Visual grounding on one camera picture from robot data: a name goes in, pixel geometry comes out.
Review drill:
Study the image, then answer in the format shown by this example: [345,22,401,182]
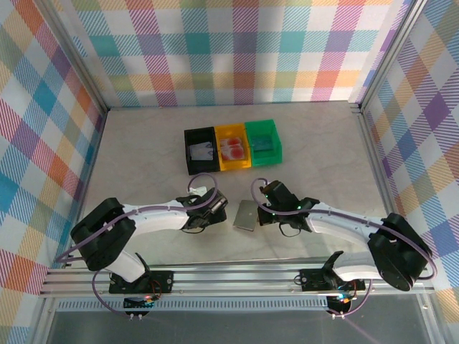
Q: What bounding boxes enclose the grey card holder clear sleeves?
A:
[232,199,260,232]

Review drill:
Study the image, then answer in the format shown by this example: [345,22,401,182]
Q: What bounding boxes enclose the teal card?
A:
[252,136,276,153]

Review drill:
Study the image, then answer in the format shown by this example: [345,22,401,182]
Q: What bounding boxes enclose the green plastic bin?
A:
[244,118,284,168]

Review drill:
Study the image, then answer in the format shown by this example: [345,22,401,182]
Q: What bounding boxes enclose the black plastic bin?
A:
[184,125,222,176]

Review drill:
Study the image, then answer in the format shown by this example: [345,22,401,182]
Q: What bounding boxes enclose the yellow plastic bin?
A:
[214,123,253,172]

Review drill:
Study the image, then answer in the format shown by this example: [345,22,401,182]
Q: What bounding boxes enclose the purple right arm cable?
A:
[250,176,437,318]

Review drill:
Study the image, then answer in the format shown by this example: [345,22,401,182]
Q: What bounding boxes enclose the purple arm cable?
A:
[57,173,218,320]
[250,176,437,318]

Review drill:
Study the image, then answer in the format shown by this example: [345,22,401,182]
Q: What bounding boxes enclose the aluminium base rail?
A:
[38,260,435,299]

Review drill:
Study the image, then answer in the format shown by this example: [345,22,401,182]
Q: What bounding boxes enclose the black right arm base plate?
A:
[298,267,367,293]

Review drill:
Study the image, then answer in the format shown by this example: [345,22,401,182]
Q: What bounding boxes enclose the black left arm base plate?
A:
[108,269,176,295]

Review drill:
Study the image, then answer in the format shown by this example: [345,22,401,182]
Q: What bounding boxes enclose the perforated metal cable duct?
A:
[53,299,333,312]

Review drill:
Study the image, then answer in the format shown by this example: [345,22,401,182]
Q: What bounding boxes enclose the aluminium side rail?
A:
[62,107,108,269]
[353,102,412,264]

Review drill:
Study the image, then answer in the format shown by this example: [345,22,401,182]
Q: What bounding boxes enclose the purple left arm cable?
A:
[57,173,218,320]

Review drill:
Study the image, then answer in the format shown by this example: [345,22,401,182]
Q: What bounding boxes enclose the aluminium frame post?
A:
[353,0,430,114]
[42,0,108,113]

